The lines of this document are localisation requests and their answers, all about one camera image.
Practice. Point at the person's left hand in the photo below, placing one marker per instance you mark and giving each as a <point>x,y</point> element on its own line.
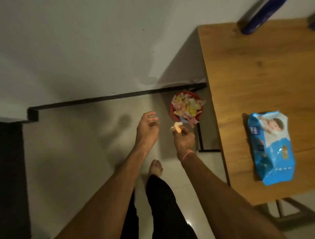
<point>146,134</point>

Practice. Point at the person's right hand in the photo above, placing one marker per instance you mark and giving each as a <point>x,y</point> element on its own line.
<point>184,142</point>

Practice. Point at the white wet wipe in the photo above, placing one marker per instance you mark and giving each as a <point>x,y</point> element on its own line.
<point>177,126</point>

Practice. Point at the blue wet wipes pack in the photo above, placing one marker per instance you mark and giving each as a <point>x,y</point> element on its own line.
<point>273,152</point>

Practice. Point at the dark blue bottle white print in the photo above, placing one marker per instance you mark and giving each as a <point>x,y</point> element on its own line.
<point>263,14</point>

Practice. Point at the person's right forearm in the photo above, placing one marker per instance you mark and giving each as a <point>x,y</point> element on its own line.
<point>228,204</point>

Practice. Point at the person's left forearm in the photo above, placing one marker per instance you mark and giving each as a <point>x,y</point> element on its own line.
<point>103,199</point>

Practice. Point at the person's bare foot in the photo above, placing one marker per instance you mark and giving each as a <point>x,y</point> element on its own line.
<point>155,168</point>

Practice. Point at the red bin with used wipes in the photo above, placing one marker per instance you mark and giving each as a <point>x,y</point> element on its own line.
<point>188,106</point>

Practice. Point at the pink thread wristband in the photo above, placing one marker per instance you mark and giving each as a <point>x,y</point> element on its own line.
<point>188,154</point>

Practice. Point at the black baseboard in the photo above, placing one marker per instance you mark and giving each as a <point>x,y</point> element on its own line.
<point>110,98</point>

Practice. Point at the wooden table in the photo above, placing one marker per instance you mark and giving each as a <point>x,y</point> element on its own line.
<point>258,81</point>

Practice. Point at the black door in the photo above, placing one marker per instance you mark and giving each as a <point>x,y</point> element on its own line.
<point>12,182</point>

